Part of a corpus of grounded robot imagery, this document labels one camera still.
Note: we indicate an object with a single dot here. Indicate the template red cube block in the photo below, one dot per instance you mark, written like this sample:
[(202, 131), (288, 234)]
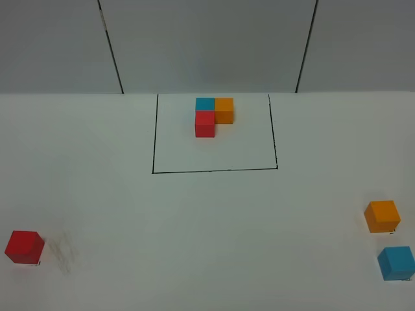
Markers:
[(204, 124)]

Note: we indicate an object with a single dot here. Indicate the template orange cube block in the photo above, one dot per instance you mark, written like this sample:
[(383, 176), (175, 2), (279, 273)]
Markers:
[(224, 111)]

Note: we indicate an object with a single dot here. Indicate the template blue cube block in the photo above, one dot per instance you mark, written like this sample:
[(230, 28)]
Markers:
[(205, 104)]

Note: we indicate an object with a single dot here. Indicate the loose orange cube block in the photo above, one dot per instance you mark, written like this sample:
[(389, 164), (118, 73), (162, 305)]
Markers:
[(382, 216)]

